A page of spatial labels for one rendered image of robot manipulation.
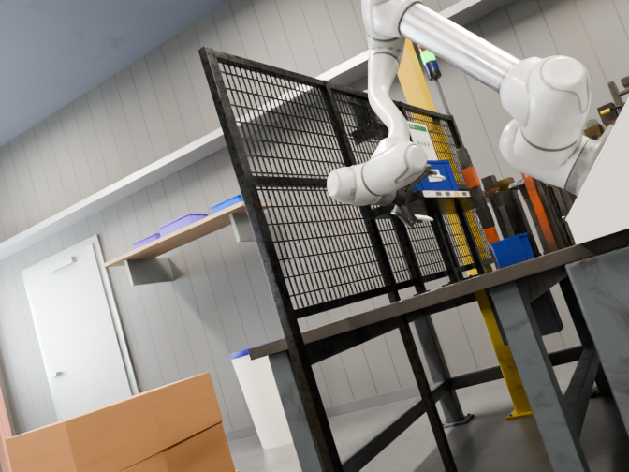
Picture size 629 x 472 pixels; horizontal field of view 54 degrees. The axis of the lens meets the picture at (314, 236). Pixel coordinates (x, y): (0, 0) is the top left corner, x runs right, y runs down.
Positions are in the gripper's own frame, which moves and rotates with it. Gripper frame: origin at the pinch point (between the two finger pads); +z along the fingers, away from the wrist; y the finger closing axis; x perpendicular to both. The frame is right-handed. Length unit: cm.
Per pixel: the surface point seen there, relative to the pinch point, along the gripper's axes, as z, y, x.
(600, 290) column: 5, 7, 58
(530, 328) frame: 3, 24, 44
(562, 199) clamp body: 58, -8, 7
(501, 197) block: 64, 0, -23
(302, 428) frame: -25, 82, -3
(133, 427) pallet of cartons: -44, 132, -85
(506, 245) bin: 29.6, 10.6, 10.7
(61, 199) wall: 27, 145, -495
